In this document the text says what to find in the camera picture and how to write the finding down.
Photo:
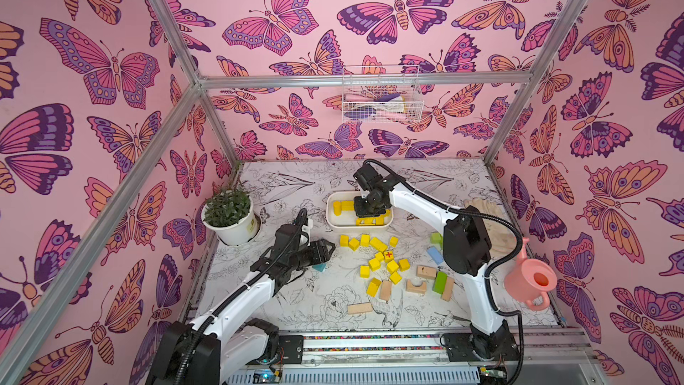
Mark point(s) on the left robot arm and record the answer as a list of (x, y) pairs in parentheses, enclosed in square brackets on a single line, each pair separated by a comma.
[(214, 346)]

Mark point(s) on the natural wood block upright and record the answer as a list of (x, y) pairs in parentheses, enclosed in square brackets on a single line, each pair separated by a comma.
[(385, 290)]

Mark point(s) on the blue block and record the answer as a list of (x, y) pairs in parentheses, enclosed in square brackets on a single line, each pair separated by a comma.
[(435, 255)]

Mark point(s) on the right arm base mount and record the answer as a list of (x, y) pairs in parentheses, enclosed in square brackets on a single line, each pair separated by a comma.
[(476, 348)]

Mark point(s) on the teal block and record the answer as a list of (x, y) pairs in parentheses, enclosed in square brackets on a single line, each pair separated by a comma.
[(319, 267)]

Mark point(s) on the yellow cube red cross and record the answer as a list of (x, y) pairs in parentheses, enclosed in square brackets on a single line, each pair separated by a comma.
[(388, 256)]

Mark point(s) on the green rectangular block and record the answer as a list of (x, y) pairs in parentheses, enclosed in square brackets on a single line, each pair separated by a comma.
[(440, 282)]

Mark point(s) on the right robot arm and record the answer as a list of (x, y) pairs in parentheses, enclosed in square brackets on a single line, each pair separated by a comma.
[(466, 242)]

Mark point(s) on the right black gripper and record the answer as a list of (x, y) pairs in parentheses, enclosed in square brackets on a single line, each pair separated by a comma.
[(371, 205)]

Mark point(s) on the beige work glove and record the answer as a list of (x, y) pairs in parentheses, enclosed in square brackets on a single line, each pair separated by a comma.
[(503, 241)]

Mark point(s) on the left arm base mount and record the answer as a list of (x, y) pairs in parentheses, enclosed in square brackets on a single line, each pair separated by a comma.
[(288, 350)]

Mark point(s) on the natural wood arch block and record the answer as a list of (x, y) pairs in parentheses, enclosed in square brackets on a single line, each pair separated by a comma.
[(416, 288)]

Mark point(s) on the wire basket on wall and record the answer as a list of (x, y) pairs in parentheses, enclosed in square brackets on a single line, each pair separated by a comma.
[(382, 98)]

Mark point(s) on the potted green plant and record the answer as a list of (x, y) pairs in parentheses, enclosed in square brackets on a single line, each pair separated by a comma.
[(230, 215)]

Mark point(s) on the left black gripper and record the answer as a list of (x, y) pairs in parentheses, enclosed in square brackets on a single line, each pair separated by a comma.
[(318, 252)]

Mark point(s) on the light green block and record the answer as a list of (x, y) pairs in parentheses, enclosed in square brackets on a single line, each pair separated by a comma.
[(436, 238)]

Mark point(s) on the long natural wood block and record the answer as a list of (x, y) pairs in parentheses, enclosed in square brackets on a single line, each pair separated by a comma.
[(360, 308)]

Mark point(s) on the pink watering can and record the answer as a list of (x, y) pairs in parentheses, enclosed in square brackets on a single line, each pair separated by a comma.
[(531, 281)]

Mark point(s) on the white plastic bin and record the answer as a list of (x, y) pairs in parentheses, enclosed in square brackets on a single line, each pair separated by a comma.
[(348, 220)]

